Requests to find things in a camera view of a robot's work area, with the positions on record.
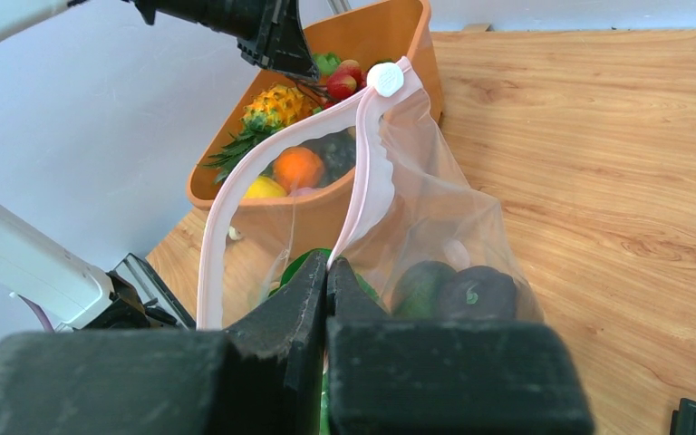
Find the colourful toy block stack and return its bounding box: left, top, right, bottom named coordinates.
left=227, top=226, right=244, bottom=242

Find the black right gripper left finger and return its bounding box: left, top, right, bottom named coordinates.
left=0, top=256, right=327, bottom=434

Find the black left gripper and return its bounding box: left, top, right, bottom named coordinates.
left=132, top=0, right=321, bottom=82

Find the black grape bunch toy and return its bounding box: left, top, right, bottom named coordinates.
left=305, top=128, right=356, bottom=188

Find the green bell pepper toy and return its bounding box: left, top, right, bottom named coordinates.
left=313, top=52, right=343, bottom=77

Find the green avocado toy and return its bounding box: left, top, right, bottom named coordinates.
left=391, top=260, right=457, bottom=319

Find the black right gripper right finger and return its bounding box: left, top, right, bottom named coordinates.
left=326, top=258, right=595, bottom=434

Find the yellow lemon toy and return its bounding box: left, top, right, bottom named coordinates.
left=244, top=176, right=288, bottom=199

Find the toy pineapple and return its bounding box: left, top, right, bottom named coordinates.
left=204, top=84, right=320, bottom=184

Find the orange fruit toy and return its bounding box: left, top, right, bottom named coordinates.
left=273, top=147, right=325, bottom=193

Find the clear zip top bag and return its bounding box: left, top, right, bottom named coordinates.
left=195, top=55, right=546, bottom=435

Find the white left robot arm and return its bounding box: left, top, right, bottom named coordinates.
left=0, top=0, right=320, bottom=333

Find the orange plastic basket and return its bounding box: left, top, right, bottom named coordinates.
left=187, top=0, right=442, bottom=256

